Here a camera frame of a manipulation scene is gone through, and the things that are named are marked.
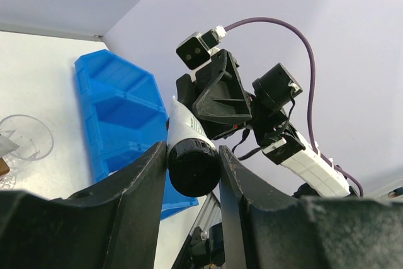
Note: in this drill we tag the blue plastic bin organizer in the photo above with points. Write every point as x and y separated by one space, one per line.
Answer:
122 111

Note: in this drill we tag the clear textured glass tray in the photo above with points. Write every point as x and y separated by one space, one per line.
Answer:
8 181

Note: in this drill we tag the black-capped toothpaste tube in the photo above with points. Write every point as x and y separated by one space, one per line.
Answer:
192 158

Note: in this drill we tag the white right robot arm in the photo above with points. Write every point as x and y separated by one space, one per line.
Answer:
282 143

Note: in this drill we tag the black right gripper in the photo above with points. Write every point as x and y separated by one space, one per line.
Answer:
216 97

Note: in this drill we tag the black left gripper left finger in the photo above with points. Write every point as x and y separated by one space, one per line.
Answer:
111 224

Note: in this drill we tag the red-capped toothpaste tube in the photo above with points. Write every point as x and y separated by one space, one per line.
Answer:
7 146

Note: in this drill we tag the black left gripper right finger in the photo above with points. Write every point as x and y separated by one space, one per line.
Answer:
265 228

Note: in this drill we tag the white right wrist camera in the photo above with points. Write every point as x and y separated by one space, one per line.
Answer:
198 49

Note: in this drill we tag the aluminium frame rail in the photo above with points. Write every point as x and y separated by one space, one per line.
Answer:
204 245

